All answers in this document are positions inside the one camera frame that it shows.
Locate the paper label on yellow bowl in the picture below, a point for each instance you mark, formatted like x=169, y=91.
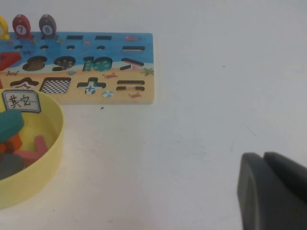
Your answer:
x=21, y=100

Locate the red fish piece number seven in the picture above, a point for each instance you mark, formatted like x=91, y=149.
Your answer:
x=21, y=24

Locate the teal heart piece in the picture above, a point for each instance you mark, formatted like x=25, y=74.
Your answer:
x=9, y=124

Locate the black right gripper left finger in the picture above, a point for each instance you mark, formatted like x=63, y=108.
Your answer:
x=263, y=198

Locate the pink greater-than sign piece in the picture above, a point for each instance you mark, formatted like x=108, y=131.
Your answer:
x=39, y=143

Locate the colourful wooden puzzle board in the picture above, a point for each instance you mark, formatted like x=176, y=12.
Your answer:
x=72, y=51

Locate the yellow plastic bowl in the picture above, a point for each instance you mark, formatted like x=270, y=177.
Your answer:
x=43, y=172

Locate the brown fish piece number eight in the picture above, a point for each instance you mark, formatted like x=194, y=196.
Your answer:
x=48, y=22

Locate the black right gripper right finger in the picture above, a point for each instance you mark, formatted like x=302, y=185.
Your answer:
x=287, y=167

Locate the yellow wooden fish piece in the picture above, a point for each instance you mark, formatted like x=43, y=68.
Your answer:
x=3, y=24

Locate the orange wooden piece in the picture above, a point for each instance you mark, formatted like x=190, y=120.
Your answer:
x=14, y=143

